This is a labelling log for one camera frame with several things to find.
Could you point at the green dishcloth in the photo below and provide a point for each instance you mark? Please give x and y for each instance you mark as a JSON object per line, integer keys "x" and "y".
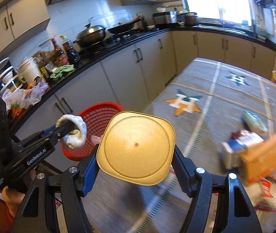
{"x": 61, "y": 71}

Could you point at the pile of clear plastic bags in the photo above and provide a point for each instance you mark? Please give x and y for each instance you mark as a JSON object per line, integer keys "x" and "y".
{"x": 23, "y": 95}

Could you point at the hanging cutting board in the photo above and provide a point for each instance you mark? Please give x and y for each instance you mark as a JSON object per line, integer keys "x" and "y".
{"x": 269, "y": 21}

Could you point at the teal and white snack packet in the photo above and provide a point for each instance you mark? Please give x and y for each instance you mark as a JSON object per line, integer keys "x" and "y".
{"x": 254, "y": 121}

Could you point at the steel wok with lid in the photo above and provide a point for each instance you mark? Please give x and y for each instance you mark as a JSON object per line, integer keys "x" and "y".
{"x": 91, "y": 34}

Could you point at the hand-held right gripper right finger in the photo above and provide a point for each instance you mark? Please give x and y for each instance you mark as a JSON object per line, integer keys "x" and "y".
{"x": 182, "y": 172}

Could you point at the grey star-print tablecloth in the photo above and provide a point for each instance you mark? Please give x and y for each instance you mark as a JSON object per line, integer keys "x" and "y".
{"x": 201, "y": 131}

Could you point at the gas stove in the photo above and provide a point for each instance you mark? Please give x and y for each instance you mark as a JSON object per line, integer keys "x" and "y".
{"x": 118, "y": 37}

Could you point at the stainless steel cooker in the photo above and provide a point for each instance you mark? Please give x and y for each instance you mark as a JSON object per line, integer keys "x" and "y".
{"x": 164, "y": 18}

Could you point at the red plastic basket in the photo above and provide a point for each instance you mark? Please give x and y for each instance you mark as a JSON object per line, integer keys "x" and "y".
{"x": 96, "y": 119}

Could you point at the grey wall cabinets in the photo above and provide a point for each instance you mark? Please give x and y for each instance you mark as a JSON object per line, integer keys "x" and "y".
{"x": 11, "y": 21}

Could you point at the person's left hand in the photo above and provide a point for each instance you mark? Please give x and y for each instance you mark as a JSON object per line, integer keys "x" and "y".
{"x": 10, "y": 197}

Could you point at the orange cardboard box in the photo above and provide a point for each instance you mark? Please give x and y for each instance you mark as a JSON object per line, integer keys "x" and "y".
{"x": 265, "y": 157}

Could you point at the black wok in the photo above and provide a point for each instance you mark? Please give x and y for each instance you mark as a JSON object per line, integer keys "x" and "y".
{"x": 125, "y": 26}

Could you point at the white medicine box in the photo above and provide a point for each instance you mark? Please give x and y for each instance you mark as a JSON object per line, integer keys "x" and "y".
{"x": 239, "y": 150}

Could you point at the kitchen window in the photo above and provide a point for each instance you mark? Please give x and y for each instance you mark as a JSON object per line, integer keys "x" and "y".
{"x": 215, "y": 0}

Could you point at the yellow square plastic plate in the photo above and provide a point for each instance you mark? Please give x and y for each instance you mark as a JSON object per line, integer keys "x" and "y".
{"x": 135, "y": 148}

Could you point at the beige base cabinets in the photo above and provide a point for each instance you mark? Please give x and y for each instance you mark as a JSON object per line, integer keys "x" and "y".
{"x": 128, "y": 68}

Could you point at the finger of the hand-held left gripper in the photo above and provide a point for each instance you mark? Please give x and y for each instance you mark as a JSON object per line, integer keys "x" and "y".
{"x": 48, "y": 131}
{"x": 65, "y": 129}

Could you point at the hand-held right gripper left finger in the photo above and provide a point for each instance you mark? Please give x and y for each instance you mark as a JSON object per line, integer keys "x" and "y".
{"x": 89, "y": 176}

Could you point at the red-brown snack packet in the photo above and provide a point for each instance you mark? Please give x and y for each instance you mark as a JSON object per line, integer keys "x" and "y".
{"x": 237, "y": 134}

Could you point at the group of sauce bottles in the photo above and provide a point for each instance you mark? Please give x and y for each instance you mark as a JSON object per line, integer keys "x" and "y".
{"x": 55, "y": 53}

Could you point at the white electric pot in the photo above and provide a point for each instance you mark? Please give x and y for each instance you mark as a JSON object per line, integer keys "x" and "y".
{"x": 28, "y": 69}

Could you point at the black kitchen countertop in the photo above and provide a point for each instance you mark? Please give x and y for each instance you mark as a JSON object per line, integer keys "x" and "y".
{"x": 89, "y": 62}

